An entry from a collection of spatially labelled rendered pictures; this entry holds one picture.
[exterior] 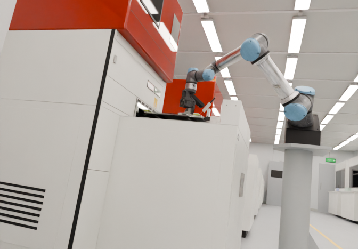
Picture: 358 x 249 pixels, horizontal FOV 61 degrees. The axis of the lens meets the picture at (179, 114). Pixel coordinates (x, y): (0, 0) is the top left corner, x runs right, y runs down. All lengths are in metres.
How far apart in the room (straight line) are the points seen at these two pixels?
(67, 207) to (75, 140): 0.30
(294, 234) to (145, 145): 0.97
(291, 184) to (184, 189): 0.71
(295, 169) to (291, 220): 0.29
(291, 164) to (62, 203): 1.27
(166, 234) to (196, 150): 0.41
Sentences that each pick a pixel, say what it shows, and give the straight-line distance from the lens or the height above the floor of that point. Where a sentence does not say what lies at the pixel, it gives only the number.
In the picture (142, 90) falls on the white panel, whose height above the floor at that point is 1.03.
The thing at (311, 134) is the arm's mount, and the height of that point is 0.90.
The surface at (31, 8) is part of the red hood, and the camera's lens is 2.00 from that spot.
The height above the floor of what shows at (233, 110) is 0.91.
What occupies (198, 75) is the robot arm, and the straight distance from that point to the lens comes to 1.97.
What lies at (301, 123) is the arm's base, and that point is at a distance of 1.96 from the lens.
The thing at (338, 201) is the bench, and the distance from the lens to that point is 12.34.
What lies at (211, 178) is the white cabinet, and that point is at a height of 0.56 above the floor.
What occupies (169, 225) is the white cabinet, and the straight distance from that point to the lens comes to 1.50.
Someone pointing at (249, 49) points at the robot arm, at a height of 1.26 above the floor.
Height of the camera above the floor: 0.53
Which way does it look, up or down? 12 degrees up
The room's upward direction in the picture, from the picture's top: 8 degrees clockwise
